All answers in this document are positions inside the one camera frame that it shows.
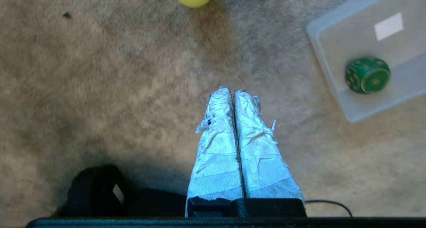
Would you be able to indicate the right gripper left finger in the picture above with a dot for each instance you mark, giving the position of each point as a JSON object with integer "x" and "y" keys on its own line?
{"x": 216, "y": 161}

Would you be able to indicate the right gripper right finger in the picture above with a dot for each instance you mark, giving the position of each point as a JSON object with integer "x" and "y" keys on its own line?
{"x": 263, "y": 168}

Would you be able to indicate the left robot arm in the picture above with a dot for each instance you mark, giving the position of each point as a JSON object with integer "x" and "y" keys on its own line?
{"x": 96, "y": 191}

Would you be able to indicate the clear plastic box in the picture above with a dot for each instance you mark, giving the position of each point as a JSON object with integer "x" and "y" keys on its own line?
{"x": 362, "y": 38}

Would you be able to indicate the green die with gold pips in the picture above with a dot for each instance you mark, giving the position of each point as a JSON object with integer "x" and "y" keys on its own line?
{"x": 366, "y": 75}

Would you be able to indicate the small dark debris speck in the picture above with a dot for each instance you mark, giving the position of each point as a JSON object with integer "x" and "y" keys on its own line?
{"x": 67, "y": 15}

